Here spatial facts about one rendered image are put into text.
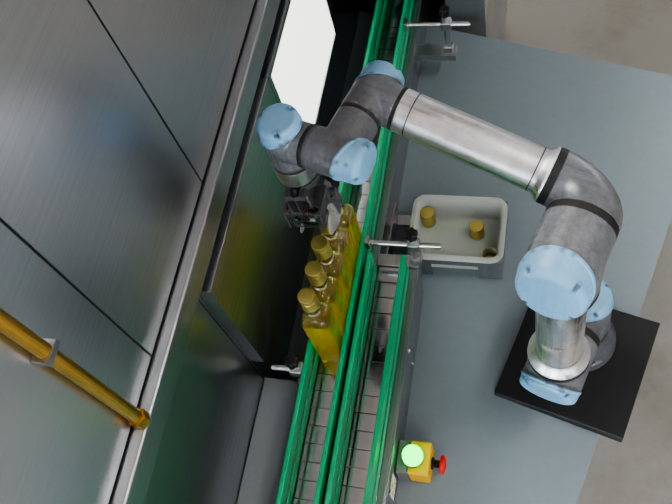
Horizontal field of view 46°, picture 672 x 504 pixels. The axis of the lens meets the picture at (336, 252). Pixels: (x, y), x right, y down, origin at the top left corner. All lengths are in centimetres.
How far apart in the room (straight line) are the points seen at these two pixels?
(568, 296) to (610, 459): 140
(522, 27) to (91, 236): 257
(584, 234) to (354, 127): 39
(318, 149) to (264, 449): 72
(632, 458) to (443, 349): 90
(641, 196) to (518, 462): 72
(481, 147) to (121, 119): 55
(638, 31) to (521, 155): 215
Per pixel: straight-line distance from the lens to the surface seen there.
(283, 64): 172
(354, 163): 125
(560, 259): 121
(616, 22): 344
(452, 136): 130
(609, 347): 180
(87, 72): 109
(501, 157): 129
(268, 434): 174
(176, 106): 131
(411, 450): 170
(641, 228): 202
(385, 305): 178
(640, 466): 258
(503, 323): 189
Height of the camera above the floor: 249
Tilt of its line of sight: 59 degrees down
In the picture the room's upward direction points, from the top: 23 degrees counter-clockwise
